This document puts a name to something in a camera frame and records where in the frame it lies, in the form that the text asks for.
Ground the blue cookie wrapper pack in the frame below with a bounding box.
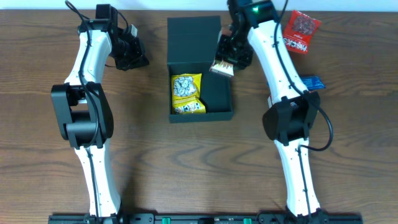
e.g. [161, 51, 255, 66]
[300, 75, 326, 91]

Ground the red Hello Panda box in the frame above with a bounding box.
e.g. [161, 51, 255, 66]
[267, 95, 273, 109]

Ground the brown Pocky snack box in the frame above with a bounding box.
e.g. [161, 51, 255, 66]
[209, 60, 234, 77]

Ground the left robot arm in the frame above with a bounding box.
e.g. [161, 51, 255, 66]
[50, 1, 149, 223]

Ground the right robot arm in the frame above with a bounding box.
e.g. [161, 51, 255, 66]
[210, 0, 320, 219]

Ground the yellow Hacks candy bag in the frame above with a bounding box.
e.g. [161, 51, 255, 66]
[170, 73, 206, 114]

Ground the black gift box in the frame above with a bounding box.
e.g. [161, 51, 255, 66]
[167, 16, 234, 123]

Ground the red Hacks candy bag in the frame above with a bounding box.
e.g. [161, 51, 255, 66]
[283, 10, 322, 54]

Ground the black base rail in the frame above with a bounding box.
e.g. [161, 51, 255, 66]
[47, 210, 363, 224]

